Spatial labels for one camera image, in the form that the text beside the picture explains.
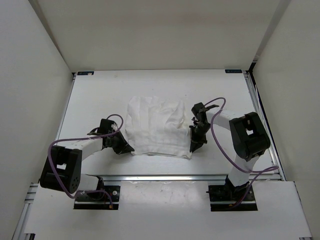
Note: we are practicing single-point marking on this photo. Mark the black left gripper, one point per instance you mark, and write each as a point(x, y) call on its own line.
point(124, 147)

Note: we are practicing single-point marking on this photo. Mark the aluminium right frame rail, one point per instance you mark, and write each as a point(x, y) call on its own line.
point(258, 106)

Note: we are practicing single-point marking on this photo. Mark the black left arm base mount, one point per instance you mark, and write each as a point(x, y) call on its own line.
point(99, 201)

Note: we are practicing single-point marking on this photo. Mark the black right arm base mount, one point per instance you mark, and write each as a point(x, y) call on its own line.
point(223, 199)

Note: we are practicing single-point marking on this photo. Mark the blue label sticker left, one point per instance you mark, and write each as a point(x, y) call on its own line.
point(85, 73)

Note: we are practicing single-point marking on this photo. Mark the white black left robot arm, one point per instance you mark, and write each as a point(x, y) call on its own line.
point(63, 167)

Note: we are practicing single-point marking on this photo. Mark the blue label sticker right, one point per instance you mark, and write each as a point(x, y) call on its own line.
point(233, 71)

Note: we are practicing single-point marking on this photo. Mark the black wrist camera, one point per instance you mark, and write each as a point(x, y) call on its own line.
point(106, 126)
point(199, 111)

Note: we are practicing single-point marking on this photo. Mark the aluminium table edge rail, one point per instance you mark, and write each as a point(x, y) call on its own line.
point(163, 178)

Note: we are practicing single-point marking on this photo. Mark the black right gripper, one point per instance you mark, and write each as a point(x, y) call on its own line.
point(196, 142)

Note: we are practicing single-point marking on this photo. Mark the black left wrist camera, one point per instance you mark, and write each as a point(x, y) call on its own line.
point(106, 126)

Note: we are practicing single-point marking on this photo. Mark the white front cover board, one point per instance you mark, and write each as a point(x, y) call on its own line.
point(176, 210)

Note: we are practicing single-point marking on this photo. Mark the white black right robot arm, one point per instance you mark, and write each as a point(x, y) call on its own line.
point(249, 138)

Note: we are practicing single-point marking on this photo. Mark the white fabric skirt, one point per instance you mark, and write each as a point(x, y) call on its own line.
point(158, 127)

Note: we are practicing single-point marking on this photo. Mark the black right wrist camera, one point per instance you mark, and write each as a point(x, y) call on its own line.
point(199, 111)

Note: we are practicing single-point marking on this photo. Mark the blue label sticker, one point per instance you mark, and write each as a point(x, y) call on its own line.
point(85, 73)
point(233, 71)

